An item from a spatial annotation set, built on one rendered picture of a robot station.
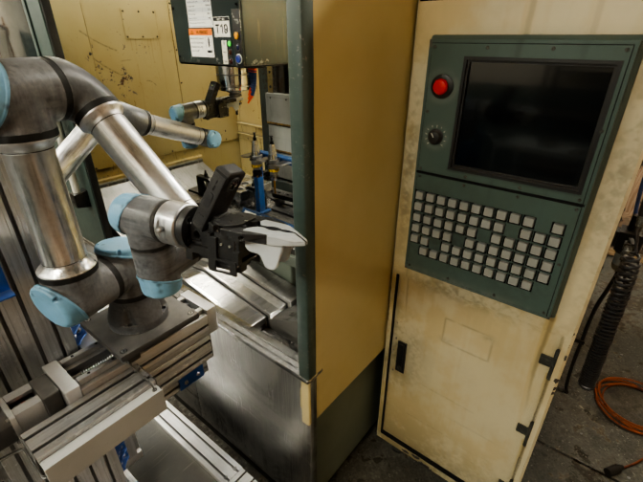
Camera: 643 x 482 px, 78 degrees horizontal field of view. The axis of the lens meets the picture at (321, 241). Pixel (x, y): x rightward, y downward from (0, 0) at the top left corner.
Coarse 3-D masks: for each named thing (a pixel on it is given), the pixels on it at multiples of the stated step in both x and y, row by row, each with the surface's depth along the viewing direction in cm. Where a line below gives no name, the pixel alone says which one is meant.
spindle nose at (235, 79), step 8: (216, 72) 184; (224, 72) 181; (232, 72) 181; (240, 72) 183; (248, 72) 186; (216, 80) 188; (224, 80) 183; (232, 80) 183; (240, 80) 184; (248, 80) 187; (224, 88) 185; (232, 88) 185; (240, 88) 186; (248, 88) 189
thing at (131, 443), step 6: (90, 336) 115; (84, 342) 112; (90, 342) 112; (72, 354) 108; (132, 438) 141; (126, 444) 140; (132, 444) 142; (138, 444) 146; (132, 450) 143; (132, 456) 144
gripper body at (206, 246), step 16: (192, 208) 64; (176, 224) 63; (192, 224) 64; (224, 224) 59; (240, 224) 59; (256, 224) 62; (192, 240) 65; (208, 240) 61; (224, 240) 60; (192, 256) 65; (208, 256) 62; (224, 256) 61; (240, 256) 60; (256, 256) 66; (224, 272) 61; (240, 272) 61
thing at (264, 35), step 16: (176, 0) 165; (224, 0) 149; (240, 0) 145; (256, 0) 150; (272, 0) 155; (176, 16) 169; (240, 16) 147; (256, 16) 152; (272, 16) 157; (176, 32) 172; (256, 32) 154; (272, 32) 159; (256, 48) 156; (272, 48) 162; (208, 64) 168; (224, 64) 161; (256, 64) 158; (272, 64) 165
